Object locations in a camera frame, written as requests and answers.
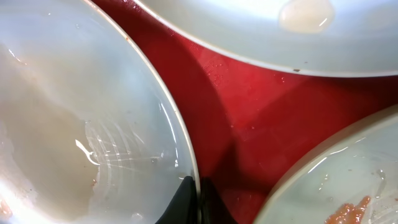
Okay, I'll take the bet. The red plastic tray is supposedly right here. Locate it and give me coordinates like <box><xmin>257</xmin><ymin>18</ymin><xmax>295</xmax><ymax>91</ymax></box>
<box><xmin>96</xmin><ymin>0</ymin><xmax>397</xmax><ymax>223</ymax></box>

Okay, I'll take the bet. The white top plate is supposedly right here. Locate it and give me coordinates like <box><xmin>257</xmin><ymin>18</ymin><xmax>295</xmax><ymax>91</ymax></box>
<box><xmin>137</xmin><ymin>0</ymin><xmax>397</xmax><ymax>77</ymax></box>

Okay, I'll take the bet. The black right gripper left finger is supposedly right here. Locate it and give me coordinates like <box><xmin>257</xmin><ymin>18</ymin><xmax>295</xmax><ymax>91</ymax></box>
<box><xmin>155</xmin><ymin>176</ymin><xmax>197</xmax><ymax>224</ymax></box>

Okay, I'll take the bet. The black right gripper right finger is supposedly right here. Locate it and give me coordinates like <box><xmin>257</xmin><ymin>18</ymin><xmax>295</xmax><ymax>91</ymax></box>
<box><xmin>200</xmin><ymin>177</ymin><xmax>237</xmax><ymax>224</ymax></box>

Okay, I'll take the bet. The white plate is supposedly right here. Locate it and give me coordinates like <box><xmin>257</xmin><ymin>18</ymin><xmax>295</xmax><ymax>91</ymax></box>
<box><xmin>137</xmin><ymin>0</ymin><xmax>397</xmax><ymax>77</ymax></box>
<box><xmin>255</xmin><ymin>106</ymin><xmax>397</xmax><ymax>223</ymax></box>
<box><xmin>1</xmin><ymin>0</ymin><xmax>200</xmax><ymax>224</ymax></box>

